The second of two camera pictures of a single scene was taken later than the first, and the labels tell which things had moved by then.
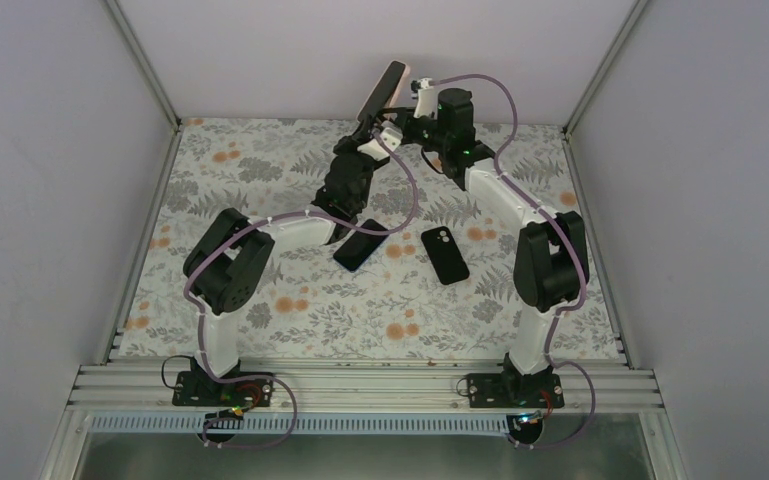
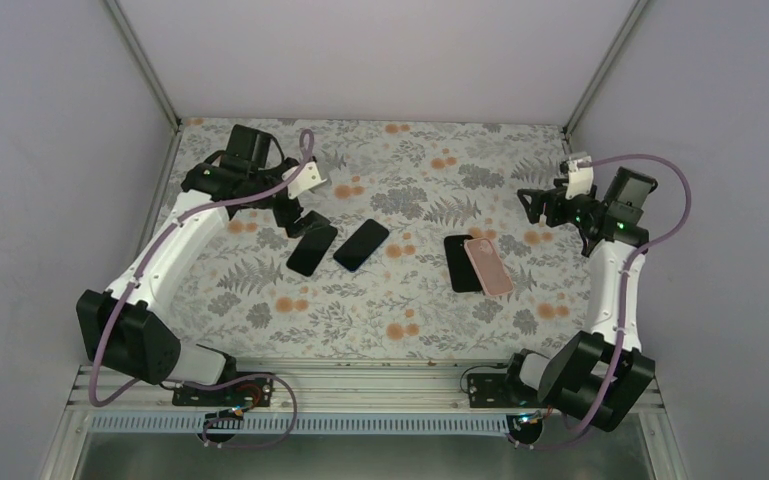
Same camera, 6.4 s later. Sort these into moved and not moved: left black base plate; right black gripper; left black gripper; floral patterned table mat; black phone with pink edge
Moved: black phone with pink edge; left black gripper; right black gripper
Not moved: floral patterned table mat; left black base plate
